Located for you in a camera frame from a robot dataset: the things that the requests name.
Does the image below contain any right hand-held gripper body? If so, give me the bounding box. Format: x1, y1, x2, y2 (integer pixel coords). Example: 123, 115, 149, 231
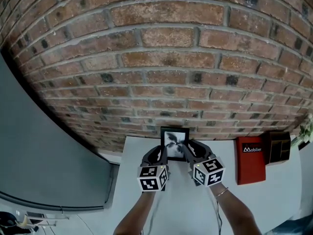
187, 141, 225, 188

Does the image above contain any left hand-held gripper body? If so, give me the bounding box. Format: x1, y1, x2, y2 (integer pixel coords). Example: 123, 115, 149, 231
136, 145, 170, 192

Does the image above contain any black picture frame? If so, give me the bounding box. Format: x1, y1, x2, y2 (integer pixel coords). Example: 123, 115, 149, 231
160, 126, 190, 163

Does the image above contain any person's left forearm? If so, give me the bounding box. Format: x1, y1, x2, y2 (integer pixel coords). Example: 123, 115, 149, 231
112, 191, 157, 235

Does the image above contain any person's right forearm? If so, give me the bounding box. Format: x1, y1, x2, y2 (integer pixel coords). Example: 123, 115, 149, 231
209, 182, 264, 235

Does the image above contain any white desk with drawers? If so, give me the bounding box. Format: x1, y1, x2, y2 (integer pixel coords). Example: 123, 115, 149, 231
109, 135, 304, 235

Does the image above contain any red hardcover book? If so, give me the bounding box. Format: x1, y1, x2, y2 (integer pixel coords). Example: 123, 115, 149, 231
236, 136, 267, 186

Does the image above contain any brown wooden organizer box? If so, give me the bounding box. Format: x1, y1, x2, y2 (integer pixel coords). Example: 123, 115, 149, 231
265, 131, 291, 166

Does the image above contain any pale green vase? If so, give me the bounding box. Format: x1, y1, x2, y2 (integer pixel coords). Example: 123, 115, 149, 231
291, 136, 304, 148

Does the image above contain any white tall cabinet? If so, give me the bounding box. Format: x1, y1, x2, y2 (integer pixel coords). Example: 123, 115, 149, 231
298, 141, 313, 221

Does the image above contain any white flower bouquet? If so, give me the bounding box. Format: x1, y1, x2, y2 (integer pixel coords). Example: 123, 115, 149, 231
298, 114, 313, 144

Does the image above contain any grey refrigerator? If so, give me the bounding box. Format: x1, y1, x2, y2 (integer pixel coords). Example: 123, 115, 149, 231
0, 52, 115, 212

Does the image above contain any black round stool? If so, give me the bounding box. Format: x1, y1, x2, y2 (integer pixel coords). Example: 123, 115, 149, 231
0, 211, 18, 230

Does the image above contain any gold bracelet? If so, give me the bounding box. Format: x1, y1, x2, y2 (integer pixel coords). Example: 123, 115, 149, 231
215, 187, 229, 199

